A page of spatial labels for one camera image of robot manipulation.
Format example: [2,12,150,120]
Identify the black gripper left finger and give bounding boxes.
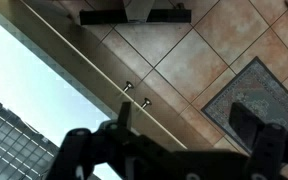
[45,101,142,180]

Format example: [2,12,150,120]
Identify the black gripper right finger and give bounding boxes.
[229,101,288,180]

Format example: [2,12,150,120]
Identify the patterned grey floor rug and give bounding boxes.
[201,55,288,154]

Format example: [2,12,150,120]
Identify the round metal cabinet knob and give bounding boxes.
[122,80,135,94]
[140,97,153,109]

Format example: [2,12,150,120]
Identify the wooden base cabinet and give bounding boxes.
[0,0,188,151]

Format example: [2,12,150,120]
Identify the black bar stand base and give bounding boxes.
[79,0,192,26]

